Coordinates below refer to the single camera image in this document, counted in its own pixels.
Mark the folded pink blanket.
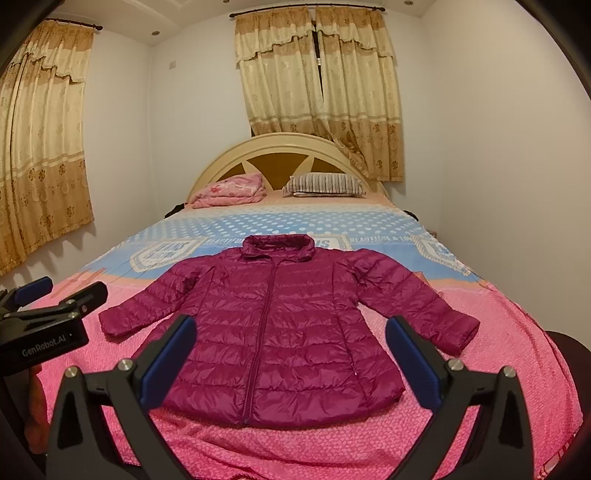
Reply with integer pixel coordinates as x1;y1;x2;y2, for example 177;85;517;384
186;173;266;209

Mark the striped pillow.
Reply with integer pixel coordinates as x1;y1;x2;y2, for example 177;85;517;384
283;172;366;197

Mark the magenta puffer jacket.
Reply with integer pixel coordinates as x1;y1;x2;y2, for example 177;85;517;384
99;235;480;429

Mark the black object beside bed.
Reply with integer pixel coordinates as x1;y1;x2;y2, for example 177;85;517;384
164;204;185;218

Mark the black side curtain rod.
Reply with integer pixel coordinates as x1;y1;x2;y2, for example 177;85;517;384
46;18;104;32

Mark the person's left hand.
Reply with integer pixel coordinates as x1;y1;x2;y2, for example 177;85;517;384
9;365;50;454

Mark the beige curtain behind headboard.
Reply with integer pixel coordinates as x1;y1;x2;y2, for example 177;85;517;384
235;5;405;183

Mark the beige curtain on side wall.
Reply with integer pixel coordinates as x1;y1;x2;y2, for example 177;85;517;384
1;20;94;273

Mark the cream wooden headboard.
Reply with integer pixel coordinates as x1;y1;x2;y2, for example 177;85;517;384
189;132;389;198

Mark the pink and blue bedspread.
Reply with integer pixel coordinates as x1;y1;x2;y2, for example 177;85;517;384
40;199;583;479

